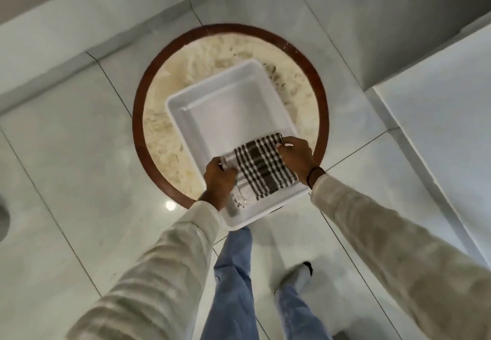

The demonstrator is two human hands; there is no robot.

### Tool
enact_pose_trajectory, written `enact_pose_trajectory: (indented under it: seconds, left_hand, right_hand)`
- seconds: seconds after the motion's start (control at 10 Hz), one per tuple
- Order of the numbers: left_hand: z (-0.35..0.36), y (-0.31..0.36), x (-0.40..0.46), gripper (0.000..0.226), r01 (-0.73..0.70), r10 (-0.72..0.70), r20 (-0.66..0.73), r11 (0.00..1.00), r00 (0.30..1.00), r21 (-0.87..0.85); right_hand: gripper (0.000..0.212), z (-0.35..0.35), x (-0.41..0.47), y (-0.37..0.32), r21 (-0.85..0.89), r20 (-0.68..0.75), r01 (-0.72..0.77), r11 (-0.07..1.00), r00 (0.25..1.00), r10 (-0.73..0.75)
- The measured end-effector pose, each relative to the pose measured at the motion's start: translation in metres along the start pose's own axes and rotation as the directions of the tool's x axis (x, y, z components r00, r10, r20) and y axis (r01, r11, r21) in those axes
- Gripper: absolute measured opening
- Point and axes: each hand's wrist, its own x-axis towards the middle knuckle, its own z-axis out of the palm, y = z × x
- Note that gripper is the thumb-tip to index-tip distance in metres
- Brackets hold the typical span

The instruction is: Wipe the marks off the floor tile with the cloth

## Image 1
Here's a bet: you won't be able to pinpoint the white plastic tray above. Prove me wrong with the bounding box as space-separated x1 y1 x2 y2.
166 59 312 231

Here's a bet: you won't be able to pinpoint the white shoe with black tip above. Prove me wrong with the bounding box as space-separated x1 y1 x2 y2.
279 261 314 295

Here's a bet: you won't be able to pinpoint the person's right hand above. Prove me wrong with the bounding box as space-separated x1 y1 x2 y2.
276 136 321 189

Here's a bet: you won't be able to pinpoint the person's left hand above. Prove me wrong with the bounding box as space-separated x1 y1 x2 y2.
199 157 239 211

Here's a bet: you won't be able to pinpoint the person's left forearm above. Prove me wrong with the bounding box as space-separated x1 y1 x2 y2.
65 199 224 340

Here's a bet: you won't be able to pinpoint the person's right forearm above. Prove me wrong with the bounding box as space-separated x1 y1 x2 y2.
310 174 491 340

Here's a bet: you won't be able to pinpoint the blue jeans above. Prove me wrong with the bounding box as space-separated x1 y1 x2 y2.
200 226 333 340

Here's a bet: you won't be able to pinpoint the dark wristband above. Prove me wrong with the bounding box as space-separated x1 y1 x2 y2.
306 166 327 189

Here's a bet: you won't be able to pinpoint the round table with brown rim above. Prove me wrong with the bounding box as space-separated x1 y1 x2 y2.
132 24 330 210

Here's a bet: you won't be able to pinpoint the white cabinet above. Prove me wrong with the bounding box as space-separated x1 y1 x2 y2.
362 24 491 269

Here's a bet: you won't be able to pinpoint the black white checked cloth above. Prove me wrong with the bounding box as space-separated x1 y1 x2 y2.
219 133 299 210

